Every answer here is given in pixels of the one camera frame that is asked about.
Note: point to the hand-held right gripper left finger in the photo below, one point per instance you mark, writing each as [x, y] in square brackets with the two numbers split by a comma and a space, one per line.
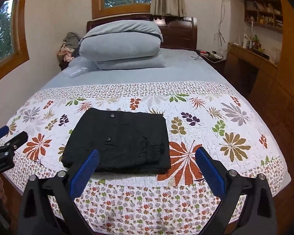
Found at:
[84, 173]

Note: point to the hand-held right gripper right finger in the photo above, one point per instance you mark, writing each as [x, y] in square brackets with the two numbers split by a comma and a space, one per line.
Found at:
[210, 173]

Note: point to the black pants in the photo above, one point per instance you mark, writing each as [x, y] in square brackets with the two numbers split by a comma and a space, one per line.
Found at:
[127, 137]

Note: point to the floral quilted blanket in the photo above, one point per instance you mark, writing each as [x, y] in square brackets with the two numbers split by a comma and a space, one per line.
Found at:
[186, 127]

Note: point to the clear plastic bag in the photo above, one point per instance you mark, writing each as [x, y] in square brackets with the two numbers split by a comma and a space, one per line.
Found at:
[79, 69]

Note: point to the wooden side window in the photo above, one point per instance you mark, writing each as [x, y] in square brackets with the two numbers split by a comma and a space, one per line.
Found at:
[2, 29]

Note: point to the pile of clothes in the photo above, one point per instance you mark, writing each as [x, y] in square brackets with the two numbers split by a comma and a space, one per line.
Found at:
[71, 40]

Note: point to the light blue bed sheet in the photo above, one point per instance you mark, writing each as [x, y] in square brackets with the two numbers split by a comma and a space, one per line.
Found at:
[149, 76]

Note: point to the white power strip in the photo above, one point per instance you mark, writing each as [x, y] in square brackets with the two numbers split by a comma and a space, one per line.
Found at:
[212, 53]

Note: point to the wooden desk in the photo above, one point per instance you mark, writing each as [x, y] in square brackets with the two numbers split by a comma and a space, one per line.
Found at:
[247, 56]

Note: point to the folded grey duvet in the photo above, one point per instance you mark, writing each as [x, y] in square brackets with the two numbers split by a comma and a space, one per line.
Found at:
[120, 46]

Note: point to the white bottle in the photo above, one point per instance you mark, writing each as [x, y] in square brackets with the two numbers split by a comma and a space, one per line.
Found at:
[245, 41]

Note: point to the dark wooden headboard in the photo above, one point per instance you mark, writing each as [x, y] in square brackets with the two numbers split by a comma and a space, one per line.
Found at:
[178, 34]

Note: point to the wooden wall shelf with books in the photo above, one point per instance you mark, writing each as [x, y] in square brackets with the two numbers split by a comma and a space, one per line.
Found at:
[259, 9]

